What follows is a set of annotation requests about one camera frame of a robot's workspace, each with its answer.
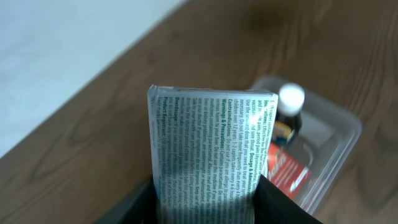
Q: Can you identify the red Panadol ActiFast box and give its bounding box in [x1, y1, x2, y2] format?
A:
[262, 143, 310, 199]

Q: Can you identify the dark bottle white cap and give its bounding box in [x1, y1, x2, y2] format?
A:
[272, 83, 305, 147]

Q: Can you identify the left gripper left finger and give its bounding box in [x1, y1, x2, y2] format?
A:
[95, 176, 157, 224]

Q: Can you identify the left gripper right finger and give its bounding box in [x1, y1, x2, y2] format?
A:
[253, 175, 322, 224]

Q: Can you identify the white green Panadol box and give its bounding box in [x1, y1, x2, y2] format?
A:
[147, 85, 278, 223]

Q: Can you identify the clear plastic container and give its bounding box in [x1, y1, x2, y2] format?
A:
[250, 75, 363, 216]

